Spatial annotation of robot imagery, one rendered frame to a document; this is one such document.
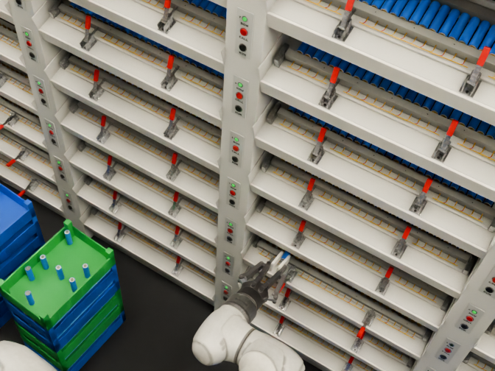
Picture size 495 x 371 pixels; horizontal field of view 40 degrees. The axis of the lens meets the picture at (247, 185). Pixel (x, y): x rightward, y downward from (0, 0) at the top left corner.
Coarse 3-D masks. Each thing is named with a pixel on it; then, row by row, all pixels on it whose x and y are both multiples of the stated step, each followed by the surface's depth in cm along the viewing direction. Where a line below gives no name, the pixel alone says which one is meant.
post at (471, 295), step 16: (480, 272) 155; (464, 304) 166; (480, 304) 163; (448, 320) 174; (480, 320) 167; (448, 336) 179; (464, 336) 175; (480, 336) 171; (432, 352) 188; (464, 352) 180; (416, 368) 199; (432, 368) 194; (448, 368) 189
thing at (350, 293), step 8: (264, 248) 209; (272, 248) 209; (264, 256) 210; (296, 264) 206; (304, 264) 206; (312, 272) 205; (320, 280) 205; (328, 280) 203; (336, 288) 202; (344, 288) 202; (344, 296) 202; (352, 296) 201; (360, 296) 200; (352, 304) 201; (368, 304) 199; (376, 304) 199; (384, 312) 198; (392, 312) 198; (392, 320) 198; (400, 320) 196; (400, 328) 197; (408, 328) 196; (416, 328) 195
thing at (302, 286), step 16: (256, 240) 210; (256, 256) 211; (272, 272) 208; (320, 272) 207; (304, 288) 205; (320, 288) 205; (352, 288) 204; (320, 304) 205; (336, 304) 202; (352, 320) 200; (384, 320) 199; (384, 336) 197; (400, 336) 197; (432, 336) 191; (416, 352) 195
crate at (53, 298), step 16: (64, 224) 219; (64, 240) 223; (80, 240) 223; (32, 256) 213; (48, 256) 219; (64, 256) 219; (80, 256) 220; (96, 256) 220; (112, 256) 215; (16, 272) 210; (48, 272) 215; (64, 272) 216; (80, 272) 216; (96, 272) 211; (0, 288) 205; (16, 288) 211; (32, 288) 212; (48, 288) 212; (64, 288) 212; (80, 288) 207; (16, 304) 206; (48, 304) 208; (64, 304) 203; (48, 320) 200
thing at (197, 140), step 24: (48, 72) 199; (72, 72) 201; (96, 72) 192; (72, 96) 203; (96, 96) 196; (120, 96) 196; (144, 96) 193; (120, 120) 197; (144, 120) 193; (168, 120) 191; (192, 120) 188; (168, 144) 191; (192, 144) 188; (216, 144) 186; (216, 168) 185
